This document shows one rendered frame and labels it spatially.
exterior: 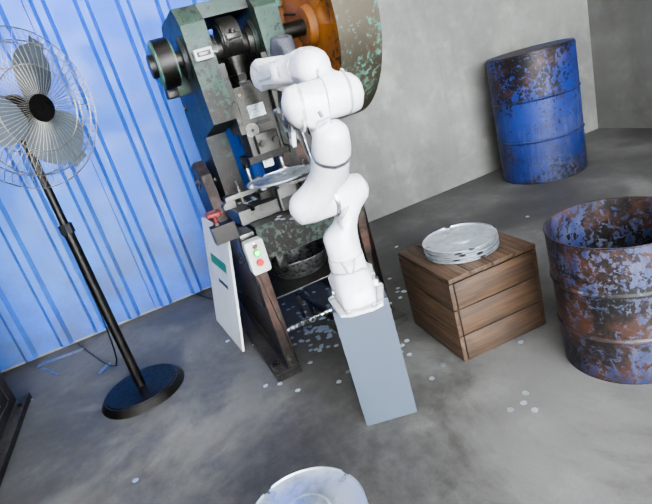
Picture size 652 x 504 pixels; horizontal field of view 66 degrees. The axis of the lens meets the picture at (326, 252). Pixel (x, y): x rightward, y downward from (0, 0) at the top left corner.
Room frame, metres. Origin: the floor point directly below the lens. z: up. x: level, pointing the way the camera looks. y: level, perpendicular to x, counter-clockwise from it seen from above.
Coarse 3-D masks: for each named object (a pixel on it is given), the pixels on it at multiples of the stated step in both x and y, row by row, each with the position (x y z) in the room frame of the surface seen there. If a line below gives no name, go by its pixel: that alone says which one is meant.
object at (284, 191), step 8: (304, 176) 1.98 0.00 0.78; (280, 184) 1.97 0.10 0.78; (288, 184) 1.95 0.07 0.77; (296, 184) 2.09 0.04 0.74; (272, 192) 2.12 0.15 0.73; (280, 192) 2.06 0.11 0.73; (288, 192) 2.07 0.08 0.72; (280, 200) 2.06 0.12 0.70; (288, 200) 2.07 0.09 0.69; (280, 208) 2.07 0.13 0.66; (288, 208) 2.06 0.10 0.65
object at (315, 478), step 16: (288, 480) 1.03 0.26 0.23; (304, 480) 1.01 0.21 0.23; (320, 480) 1.00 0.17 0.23; (336, 480) 0.98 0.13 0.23; (352, 480) 0.97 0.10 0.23; (288, 496) 0.98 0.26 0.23; (304, 496) 0.95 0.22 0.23; (320, 496) 0.94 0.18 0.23; (336, 496) 0.93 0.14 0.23; (352, 496) 0.92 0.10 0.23
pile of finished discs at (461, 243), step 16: (464, 224) 1.97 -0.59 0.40; (480, 224) 1.92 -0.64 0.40; (432, 240) 1.90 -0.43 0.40; (448, 240) 1.84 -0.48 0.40; (464, 240) 1.79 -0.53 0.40; (480, 240) 1.76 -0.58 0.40; (496, 240) 1.75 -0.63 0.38; (432, 256) 1.81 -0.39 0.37; (448, 256) 1.73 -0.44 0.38; (464, 256) 1.72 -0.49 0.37
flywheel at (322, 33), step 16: (288, 0) 2.52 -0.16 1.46; (304, 0) 2.35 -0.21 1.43; (320, 0) 2.21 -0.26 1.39; (288, 16) 2.57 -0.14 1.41; (304, 16) 2.30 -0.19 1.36; (320, 16) 2.24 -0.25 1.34; (320, 32) 2.28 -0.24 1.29; (336, 32) 2.05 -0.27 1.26; (320, 48) 2.32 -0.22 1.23; (336, 48) 2.17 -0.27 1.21; (336, 64) 2.20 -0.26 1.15
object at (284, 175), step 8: (288, 168) 2.26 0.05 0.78; (296, 168) 2.21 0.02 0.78; (304, 168) 2.15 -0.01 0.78; (264, 176) 2.24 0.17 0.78; (272, 176) 2.15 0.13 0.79; (280, 176) 2.09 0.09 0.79; (288, 176) 2.07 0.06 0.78; (296, 176) 1.99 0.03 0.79; (248, 184) 2.15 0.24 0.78; (256, 184) 2.11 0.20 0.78; (264, 184) 2.05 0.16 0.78; (272, 184) 1.98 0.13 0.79
